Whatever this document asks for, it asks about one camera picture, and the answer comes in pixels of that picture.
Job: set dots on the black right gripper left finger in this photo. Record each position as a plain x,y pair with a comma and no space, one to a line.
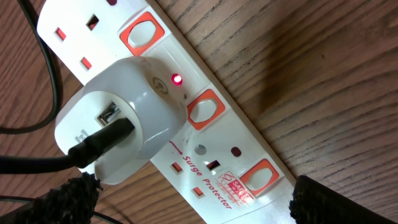
72,203

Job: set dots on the white USB charger adapter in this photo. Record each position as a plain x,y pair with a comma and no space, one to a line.
134,88

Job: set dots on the white power strip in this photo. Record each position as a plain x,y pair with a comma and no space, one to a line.
218,161

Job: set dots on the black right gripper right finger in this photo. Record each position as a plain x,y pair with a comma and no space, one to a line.
313,203

